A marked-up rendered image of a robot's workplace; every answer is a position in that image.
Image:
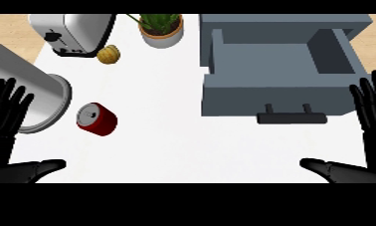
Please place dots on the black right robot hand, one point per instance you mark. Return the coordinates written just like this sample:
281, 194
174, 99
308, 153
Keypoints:
364, 110

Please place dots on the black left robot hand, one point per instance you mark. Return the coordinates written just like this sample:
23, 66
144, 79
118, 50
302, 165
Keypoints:
10, 127

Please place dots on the red soda can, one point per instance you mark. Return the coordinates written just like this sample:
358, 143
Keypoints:
95, 119

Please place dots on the grey open drawer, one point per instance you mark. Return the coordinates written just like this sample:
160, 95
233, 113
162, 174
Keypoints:
278, 77

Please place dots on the silver cylindrical appliance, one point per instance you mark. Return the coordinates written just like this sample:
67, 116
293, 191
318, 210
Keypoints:
33, 97

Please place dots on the yellow knobbly fruit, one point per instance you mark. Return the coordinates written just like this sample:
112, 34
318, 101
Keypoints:
107, 54

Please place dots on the grey cabinet body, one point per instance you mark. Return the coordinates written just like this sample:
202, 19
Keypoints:
289, 24

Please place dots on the silver toaster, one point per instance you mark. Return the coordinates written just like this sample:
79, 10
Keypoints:
73, 34

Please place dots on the potted green plant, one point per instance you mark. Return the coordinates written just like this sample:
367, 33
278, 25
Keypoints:
159, 31

